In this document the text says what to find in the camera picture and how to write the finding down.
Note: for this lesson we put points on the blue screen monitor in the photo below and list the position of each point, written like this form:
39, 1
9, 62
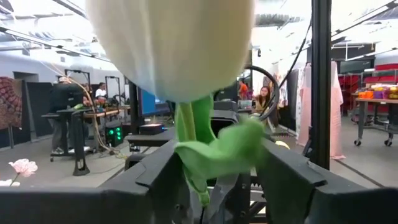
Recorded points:
149, 102

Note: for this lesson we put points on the table with colourful bins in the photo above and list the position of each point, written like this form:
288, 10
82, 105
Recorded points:
376, 101

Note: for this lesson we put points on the black standing desk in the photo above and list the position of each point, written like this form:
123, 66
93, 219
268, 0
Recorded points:
77, 124

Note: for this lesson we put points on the black box with lit top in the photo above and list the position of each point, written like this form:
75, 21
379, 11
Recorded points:
152, 129

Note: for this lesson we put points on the black frame post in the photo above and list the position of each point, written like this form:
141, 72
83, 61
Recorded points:
321, 93
134, 105

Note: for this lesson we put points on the black partition panel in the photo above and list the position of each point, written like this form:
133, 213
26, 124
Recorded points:
38, 109

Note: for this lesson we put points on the white artificial tulip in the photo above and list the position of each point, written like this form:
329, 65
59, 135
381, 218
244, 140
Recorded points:
174, 46

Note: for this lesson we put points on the white blossom flower bunch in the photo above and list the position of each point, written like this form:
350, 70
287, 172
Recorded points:
24, 167

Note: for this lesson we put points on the red patterned tapestry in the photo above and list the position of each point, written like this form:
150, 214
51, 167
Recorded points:
9, 102

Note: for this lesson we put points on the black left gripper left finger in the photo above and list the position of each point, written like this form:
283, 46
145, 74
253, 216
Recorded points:
93, 205

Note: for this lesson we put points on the person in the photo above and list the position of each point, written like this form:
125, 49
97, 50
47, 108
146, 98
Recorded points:
62, 99
101, 91
243, 90
263, 101

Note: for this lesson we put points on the pink hanging cloth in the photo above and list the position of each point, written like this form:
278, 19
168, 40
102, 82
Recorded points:
337, 102

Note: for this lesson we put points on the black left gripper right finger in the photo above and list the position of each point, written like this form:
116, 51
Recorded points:
326, 205

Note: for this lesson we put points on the green-lit computer tower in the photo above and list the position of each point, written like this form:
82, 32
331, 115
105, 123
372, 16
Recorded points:
114, 133

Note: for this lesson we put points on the red storage shelf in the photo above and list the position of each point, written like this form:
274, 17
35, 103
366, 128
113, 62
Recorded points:
385, 79

